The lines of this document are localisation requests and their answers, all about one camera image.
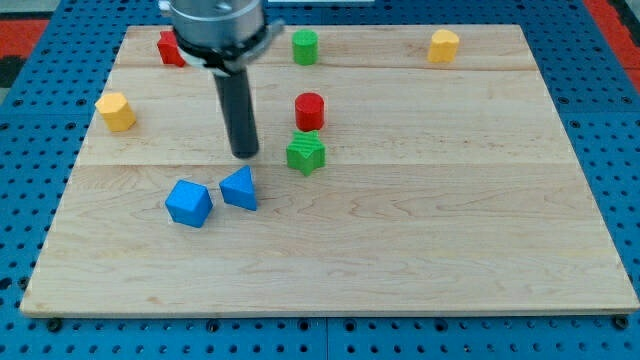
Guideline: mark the green star block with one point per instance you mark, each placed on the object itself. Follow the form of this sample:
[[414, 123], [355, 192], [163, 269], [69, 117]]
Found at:
[[305, 152]]

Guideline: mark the red cylinder block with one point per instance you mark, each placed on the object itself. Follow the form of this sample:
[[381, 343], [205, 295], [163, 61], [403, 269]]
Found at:
[[309, 111]]

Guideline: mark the blue triangle block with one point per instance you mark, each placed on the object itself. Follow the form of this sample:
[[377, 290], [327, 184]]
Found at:
[[238, 189]]

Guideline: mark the wooden board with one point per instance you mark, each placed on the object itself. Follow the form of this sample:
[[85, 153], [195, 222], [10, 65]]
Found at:
[[448, 190]]

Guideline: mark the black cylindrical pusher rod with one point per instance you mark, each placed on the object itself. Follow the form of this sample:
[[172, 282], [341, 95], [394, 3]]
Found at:
[[234, 95]]

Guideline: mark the blue cube block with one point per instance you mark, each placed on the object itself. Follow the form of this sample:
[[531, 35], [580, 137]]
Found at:
[[189, 203]]

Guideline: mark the green cylinder block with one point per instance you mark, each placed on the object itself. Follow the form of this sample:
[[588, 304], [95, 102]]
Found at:
[[305, 47]]

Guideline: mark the yellow heart block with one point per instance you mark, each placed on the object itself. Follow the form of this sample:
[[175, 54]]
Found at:
[[443, 47]]

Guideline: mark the red star block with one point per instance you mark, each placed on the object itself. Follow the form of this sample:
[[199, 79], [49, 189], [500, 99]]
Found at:
[[169, 50]]

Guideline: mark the yellow hexagon block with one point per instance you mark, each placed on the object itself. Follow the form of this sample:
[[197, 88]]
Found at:
[[116, 112]]

